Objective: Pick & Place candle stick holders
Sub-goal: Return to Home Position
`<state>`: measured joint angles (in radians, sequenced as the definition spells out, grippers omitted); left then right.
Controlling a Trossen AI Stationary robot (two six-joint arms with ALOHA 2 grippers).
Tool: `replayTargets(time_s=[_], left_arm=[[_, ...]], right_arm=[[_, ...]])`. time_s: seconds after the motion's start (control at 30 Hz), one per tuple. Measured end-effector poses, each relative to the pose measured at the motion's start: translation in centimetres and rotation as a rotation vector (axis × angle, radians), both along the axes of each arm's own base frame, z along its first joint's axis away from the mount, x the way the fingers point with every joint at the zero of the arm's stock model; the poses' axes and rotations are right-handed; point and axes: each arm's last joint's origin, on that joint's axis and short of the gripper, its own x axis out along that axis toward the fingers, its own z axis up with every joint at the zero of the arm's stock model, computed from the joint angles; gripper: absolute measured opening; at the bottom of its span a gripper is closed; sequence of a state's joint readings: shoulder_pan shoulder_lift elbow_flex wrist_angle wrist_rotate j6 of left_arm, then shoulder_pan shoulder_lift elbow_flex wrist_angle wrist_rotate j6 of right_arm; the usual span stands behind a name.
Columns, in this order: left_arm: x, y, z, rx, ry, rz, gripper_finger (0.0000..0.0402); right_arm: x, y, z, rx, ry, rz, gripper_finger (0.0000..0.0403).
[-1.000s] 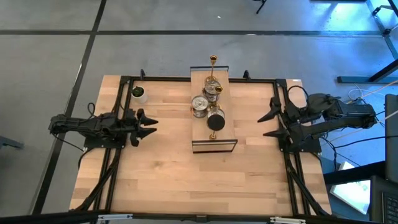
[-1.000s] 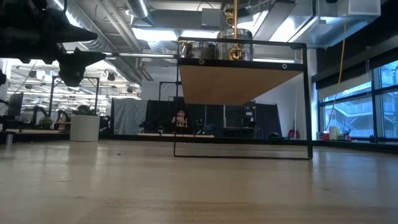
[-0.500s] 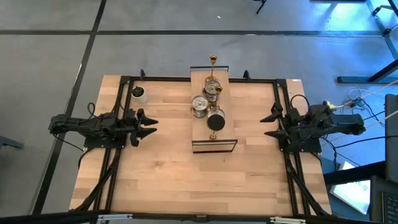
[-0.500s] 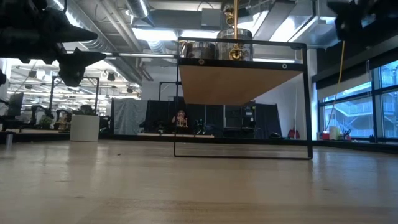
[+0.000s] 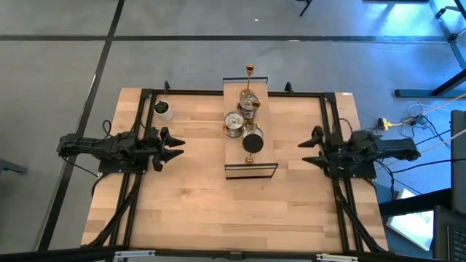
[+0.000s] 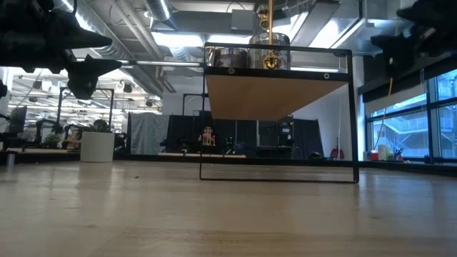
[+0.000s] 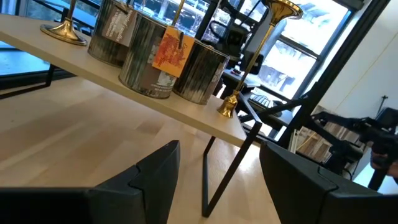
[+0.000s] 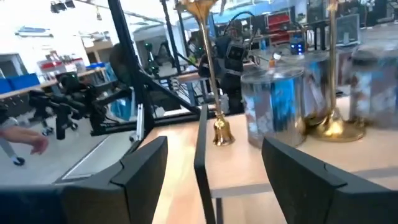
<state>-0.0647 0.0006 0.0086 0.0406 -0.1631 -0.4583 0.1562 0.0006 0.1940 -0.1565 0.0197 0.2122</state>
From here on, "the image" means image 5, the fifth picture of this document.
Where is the dark monitor back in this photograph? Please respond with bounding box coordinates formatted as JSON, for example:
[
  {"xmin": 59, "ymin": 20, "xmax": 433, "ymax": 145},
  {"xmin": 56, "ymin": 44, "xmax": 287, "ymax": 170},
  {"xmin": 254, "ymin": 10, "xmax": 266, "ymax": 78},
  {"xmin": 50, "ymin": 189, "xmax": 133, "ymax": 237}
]
[{"xmin": 450, "ymin": 108, "xmax": 466, "ymax": 215}]

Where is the wooden shelf riser black frame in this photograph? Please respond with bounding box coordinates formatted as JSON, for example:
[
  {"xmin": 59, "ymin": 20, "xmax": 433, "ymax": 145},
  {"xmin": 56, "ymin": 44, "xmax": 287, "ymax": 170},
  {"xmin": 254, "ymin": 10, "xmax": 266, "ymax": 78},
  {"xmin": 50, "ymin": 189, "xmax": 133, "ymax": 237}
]
[{"xmin": 221, "ymin": 76, "xmax": 280, "ymax": 180}]

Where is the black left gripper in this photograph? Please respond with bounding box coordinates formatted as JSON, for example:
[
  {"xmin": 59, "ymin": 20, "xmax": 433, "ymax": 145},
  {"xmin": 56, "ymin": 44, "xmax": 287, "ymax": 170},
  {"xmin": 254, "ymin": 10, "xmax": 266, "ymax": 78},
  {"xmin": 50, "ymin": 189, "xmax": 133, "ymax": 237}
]
[{"xmin": 135, "ymin": 126, "xmax": 186, "ymax": 172}]

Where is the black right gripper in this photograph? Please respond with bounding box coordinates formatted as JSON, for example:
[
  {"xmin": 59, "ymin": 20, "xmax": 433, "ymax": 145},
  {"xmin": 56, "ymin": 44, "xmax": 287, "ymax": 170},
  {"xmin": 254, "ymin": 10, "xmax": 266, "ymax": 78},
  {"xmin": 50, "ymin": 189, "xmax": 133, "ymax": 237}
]
[{"xmin": 297, "ymin": 125, "xmax": 352, "ymax": 172}]

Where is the white round planter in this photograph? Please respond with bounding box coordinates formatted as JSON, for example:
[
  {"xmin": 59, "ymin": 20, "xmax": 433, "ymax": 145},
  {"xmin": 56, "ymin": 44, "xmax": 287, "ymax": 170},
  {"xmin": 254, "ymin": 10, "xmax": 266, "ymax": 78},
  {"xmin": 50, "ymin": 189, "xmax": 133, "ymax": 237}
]
[{"xmin": 153, "ymin": 100, "xmax": 175, "ymax": 122}]

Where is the silver candle tin floral label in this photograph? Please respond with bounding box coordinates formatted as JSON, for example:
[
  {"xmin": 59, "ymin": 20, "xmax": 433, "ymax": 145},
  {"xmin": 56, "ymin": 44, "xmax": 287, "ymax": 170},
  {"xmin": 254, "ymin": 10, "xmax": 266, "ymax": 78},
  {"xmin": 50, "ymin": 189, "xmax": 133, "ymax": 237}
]
[
  {"xmin": 237, "ymin": 92, "xmax": 260, "ymax": 120},
  {"xmin": 222, "ymin": 111, "xmax": 246, "ymax": 140},
  {"xmin": 242, "ymin": 125, "xmax": 265, "ymax": 154}
]

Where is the silver aluminium bracket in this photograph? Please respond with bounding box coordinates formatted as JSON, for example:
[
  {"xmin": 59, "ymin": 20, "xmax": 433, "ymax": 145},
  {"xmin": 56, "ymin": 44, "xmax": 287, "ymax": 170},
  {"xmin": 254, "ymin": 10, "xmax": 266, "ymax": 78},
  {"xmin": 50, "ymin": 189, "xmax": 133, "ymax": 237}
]
[
  {"xmin": 114, "ymin": 250, "xmax": 157, "ymax": 260},
  {"xmin": 315, "ymin": 253, "xmax": 360, "ymax": 262}
]

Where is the grey chair leg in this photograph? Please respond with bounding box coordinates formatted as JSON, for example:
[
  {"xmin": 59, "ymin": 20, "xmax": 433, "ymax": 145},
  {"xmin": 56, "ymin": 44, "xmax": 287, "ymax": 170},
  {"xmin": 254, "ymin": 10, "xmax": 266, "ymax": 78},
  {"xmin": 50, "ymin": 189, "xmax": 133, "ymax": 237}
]
[{"xmin": 0, "ymin": 159, "xmax": 29, "ymax": 176}]

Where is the black camera rig beam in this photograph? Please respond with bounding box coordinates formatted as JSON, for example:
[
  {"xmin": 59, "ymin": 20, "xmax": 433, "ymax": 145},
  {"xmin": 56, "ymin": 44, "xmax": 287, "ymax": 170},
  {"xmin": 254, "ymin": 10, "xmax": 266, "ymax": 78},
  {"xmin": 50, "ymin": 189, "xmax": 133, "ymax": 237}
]
[{"xmin": 0, "ymin": 245, "xmax": 466, "ymax": 262}]

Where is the black bar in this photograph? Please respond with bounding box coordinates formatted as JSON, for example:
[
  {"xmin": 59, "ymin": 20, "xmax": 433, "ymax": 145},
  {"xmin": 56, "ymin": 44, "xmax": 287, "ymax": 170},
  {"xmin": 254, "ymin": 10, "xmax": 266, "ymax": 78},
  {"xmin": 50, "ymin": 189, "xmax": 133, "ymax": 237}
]
[{"xmin": 378, "ymin": 187, "xmax": 452, "ymax": 216}]

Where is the white glowing tablet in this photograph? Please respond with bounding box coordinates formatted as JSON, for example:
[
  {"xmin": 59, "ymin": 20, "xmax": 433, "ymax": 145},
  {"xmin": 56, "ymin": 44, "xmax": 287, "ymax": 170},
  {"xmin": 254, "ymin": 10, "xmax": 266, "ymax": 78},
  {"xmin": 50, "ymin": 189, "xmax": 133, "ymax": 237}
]
[{"xmin": 385, "ymin": 188, "xmax": 435, "ymax": 252}]

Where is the black laptop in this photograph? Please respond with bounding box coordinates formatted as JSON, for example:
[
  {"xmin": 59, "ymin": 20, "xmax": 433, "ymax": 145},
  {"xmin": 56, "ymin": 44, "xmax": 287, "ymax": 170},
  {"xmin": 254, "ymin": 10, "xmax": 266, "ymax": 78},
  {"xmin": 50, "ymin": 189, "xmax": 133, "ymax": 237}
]
[{"xmin": 432, "ymin": 205, "xmax": 466, "ymax": 262}]

